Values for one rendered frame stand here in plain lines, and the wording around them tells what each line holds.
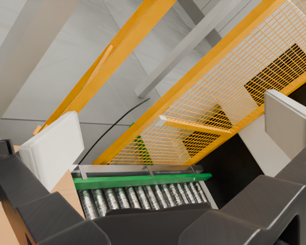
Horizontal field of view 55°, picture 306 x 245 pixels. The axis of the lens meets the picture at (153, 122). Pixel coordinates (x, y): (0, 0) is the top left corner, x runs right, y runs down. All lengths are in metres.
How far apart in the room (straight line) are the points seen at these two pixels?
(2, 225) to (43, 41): 1.08
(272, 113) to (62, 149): 0.13
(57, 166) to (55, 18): 1.53
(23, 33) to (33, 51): 0.13
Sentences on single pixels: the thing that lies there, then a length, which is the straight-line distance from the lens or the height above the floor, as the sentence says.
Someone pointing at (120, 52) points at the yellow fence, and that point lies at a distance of 1.19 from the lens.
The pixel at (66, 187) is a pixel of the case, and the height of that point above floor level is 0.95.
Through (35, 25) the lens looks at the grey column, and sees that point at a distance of 1.70.
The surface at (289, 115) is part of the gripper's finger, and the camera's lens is 0.17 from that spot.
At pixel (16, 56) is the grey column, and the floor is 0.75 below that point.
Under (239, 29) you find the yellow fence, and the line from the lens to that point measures 1.47.
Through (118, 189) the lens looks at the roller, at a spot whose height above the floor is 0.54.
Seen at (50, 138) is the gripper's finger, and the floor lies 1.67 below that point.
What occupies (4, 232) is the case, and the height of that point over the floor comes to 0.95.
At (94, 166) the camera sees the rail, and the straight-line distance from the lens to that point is 1.78.
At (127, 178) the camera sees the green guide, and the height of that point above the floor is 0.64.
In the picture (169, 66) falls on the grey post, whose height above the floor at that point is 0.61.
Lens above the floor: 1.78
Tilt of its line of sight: 28 degrees down
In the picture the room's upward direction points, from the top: 48 degrees clockwise
